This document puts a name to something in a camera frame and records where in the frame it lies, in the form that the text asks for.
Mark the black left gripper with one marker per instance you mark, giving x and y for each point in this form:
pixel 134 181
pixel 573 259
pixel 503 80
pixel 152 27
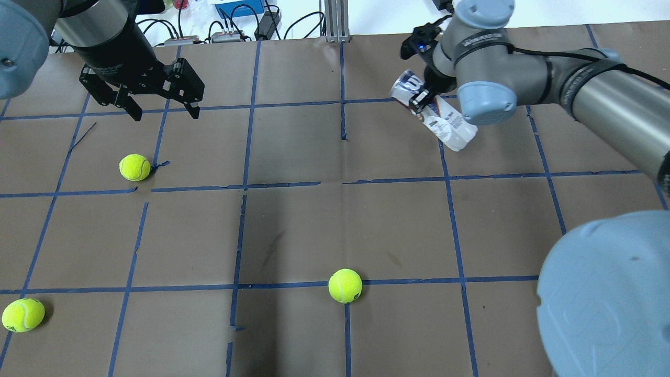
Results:
pixel 121 52

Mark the tennis ball near left side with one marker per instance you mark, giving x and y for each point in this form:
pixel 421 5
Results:
pixel 135 167

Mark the aluminium frame post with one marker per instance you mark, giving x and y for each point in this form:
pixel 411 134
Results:
pixel 337 21

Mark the blue box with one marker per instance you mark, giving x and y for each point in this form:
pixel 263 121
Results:
pixel 238 8

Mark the tennis ball far left side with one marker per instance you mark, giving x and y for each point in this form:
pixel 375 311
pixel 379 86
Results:
pixel 23 315

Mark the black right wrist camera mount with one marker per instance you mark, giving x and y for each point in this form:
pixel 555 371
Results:
pixel 422 39

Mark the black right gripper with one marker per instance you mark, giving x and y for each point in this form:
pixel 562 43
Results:
pixel 437 80

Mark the tennis ball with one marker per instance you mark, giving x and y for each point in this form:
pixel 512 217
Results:
pixel 135 167
pixel 345 286
pixel 23 315

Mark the tennis ball centre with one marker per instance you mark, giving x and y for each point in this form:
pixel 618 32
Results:
pixel 345 286

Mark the black power adapter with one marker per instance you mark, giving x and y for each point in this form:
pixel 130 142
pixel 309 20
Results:
pixel 268 25

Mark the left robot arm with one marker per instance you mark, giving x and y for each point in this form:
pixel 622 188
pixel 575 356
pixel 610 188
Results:
pixel 96 30

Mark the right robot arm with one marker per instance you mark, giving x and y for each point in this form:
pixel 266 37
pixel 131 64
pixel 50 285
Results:
pixel 603 287

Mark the clear tennis ball can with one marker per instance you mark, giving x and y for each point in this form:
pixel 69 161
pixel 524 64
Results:
pixel 441 118

